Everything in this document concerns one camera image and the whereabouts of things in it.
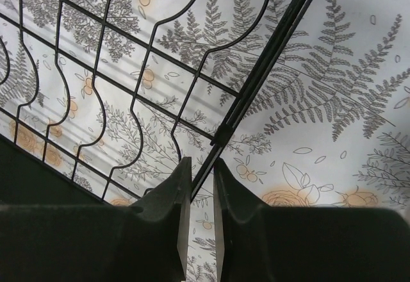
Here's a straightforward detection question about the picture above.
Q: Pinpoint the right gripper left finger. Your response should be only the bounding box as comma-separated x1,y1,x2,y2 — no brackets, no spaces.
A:
1,157,192,281

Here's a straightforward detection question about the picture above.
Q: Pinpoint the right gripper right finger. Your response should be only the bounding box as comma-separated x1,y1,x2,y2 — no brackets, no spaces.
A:
214,159,409,281

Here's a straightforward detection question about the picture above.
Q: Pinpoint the black wire dish rack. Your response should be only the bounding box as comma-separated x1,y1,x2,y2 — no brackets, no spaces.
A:
1,0,323,205

